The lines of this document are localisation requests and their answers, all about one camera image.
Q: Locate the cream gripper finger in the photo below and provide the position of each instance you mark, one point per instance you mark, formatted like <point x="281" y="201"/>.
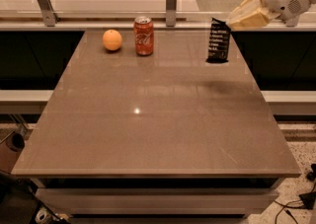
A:
<point x="242" y="19"/>
<point x="247" y="8"/>

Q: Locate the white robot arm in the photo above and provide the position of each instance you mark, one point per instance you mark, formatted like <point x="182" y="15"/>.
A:
<point x="258" y="13"/>

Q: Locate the red coca-cola can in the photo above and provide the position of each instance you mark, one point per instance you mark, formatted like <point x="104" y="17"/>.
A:
<point x="143" y="35"/>

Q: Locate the orange fruit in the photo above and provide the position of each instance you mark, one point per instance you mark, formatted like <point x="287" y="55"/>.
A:
<point x="112" y="40"/>

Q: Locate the grey table base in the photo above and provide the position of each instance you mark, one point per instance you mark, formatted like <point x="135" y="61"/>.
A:
<point x="157" y="201"/>

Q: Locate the brown cylinder object left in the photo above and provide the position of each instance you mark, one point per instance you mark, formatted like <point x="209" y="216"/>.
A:
<point x="10" y="149"/>

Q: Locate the dark equipment bottom left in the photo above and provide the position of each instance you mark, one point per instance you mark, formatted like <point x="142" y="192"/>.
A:
<point x="18" y="204"/>

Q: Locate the middle metal railing bracket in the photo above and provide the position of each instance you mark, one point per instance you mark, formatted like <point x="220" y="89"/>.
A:
<point x="171" y="10"/>

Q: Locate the left metal railing bracket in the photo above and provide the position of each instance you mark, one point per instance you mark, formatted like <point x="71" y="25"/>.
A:
<point x="49" y="16"/>

